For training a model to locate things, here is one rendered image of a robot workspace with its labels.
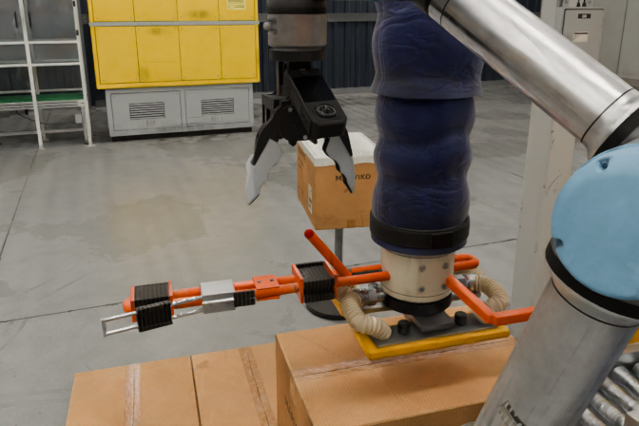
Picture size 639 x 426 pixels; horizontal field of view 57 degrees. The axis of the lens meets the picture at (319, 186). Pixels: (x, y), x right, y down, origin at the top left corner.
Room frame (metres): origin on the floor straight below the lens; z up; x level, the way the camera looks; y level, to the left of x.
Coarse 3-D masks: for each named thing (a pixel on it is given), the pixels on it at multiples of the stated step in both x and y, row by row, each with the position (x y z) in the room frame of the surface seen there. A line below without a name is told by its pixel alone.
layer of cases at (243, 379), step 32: (224, 352) 1.92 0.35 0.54; (256, 352) 1.92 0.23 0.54; (96, 384) 1.72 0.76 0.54; (128, 384) 1.72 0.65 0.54; (160, 384) 1.72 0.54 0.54; (192, 384) 1.72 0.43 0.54; (224, 384) 1.72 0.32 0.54; (256, 384) 1.72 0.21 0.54; (96, 416) 1.56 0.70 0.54; (128, 416) 1.56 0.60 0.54; (160, 416) 1.56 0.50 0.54; (192, 416) 1.56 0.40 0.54; (224, 416) 1.56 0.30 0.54; (256, 416) 1.56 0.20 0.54
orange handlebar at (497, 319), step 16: (464, 256) 1.32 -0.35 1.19; (336, 272) 1.23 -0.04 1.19; (352, 272) 1.24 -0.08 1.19; (384, 272) 1.23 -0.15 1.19; (192, 288) 1.15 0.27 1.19; (240, 288) 1.17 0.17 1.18; (256, 288) 1.14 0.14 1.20; (272, 288) 1.15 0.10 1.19; (288, 288) 1.16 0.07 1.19; (464, 288) 1.15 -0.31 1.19; (128, 304) 1.08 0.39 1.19; (192, 304) 1.10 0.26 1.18; (480, 304) 1.08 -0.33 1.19; (496, 320) 1.03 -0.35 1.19; (512, 320) 1.03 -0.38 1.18
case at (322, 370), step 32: (384, 320) 1.45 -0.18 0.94; (288, 352) 1.29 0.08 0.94; (320, 352) 1.29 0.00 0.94; (352, 352) 1.29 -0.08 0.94; (448, 352) 1.29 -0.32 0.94; (480, 352) 1.29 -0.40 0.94; (288, 384) 1.23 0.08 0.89; (320, 384) 1.16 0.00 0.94; (352, 384) 1.16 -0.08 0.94; (384, 384) 1.16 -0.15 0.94; (416, 384) 1.16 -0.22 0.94; (448, 384) 1.16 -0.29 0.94; (480, 384) 1.16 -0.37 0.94; (288, 416) 1.24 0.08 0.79; (320, 416) 1.05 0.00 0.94; (352, 416) 1.05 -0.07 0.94; (384, 416) 1.05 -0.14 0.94; (416, 416) 1.06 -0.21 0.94; (448, 416) 1.08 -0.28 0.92
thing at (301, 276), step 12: (300, 264) 1.24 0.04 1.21; (312, 264) 1.25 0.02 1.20; (324, 264) 1.25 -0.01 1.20; (300, 276) 1.17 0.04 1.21; (312, 276) 1.19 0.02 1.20; (324, 276) 1.19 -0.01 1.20; (336, 276) 1.18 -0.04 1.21; (300, 288) 1.16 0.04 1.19; (312, 288) 1.16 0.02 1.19; (324, 288) 1.17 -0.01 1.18; (336, 288) 1.18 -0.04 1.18; (300, 300) 1.16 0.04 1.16; (312, 300) 1.15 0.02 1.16
